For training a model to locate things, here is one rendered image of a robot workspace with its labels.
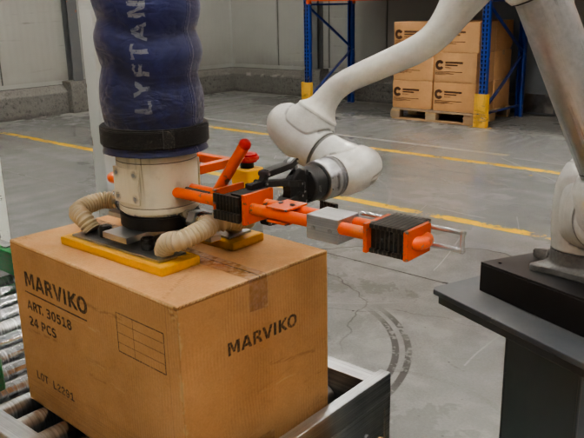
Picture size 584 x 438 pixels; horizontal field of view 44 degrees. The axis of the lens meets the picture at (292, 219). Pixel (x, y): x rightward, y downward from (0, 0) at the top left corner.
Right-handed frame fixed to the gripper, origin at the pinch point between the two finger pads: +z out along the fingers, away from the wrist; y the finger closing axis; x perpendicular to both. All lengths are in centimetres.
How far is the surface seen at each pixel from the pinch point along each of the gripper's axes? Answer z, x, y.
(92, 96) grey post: -156, 277, 14
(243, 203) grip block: 4.4, -2.9, -1.4
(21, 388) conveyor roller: 19, 65, 54
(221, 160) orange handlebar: -22.0, 30.0, -1.0
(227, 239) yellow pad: -5.3, 12.1, 11.0
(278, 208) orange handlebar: 3.1, -10.4, -1.5
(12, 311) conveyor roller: -5, 110, 53
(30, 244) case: 20, 48, 12
